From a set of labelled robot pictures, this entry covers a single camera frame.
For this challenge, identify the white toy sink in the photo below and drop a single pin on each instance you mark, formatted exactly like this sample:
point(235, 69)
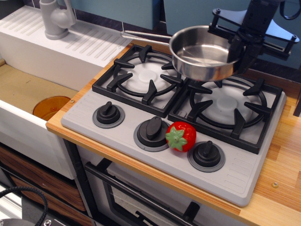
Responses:
point(33, 68)

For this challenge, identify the red toy strawberry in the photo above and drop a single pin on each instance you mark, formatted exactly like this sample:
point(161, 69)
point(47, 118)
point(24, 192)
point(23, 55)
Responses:
point(181, 136)

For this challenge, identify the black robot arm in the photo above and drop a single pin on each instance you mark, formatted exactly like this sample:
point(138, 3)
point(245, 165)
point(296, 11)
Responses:
point(278, 5)

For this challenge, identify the grey toy stove top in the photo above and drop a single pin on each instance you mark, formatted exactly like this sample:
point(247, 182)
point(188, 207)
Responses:
point(234, 182)

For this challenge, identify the black right stove knob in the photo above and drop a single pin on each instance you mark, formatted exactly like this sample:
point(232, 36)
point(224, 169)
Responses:
point(206, 157)

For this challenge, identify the wooden drawer fronts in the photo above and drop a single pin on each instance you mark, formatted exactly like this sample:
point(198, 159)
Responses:
point(62, 193)

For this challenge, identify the oven door with handle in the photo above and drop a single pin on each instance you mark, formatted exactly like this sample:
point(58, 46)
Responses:
point(134, 200)

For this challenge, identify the black middle stove knob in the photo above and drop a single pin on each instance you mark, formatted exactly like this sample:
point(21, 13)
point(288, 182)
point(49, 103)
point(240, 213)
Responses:
point(150, 135)

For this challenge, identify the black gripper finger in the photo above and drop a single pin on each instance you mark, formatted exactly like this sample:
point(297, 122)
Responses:
point(246, 56)

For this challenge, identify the black stove knob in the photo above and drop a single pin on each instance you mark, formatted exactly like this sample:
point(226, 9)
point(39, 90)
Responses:
point(206, 157)
point(108, 116)
point(150, 135)

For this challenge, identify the black burner grate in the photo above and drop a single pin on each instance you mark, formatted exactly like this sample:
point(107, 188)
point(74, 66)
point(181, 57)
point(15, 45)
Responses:
point(143, 78)
point(236, 111)

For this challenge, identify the black left stove knob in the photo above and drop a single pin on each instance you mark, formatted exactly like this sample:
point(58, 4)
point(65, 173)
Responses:
point(108, 116)

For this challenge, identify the stainless steel pot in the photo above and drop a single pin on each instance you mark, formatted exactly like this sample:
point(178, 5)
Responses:
point(196, 53)

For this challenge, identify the grey toy faucet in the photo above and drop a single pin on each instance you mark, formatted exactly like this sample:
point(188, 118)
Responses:
point(56, 21)

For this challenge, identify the black right burner grate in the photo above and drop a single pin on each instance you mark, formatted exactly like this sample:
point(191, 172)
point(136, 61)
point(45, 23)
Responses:
point(236, 111)

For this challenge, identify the black left burner grate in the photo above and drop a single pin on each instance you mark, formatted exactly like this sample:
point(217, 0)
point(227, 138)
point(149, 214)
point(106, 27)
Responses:
point(143, 78)

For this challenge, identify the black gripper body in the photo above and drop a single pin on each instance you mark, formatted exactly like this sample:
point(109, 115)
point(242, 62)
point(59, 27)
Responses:
point(254, 25)

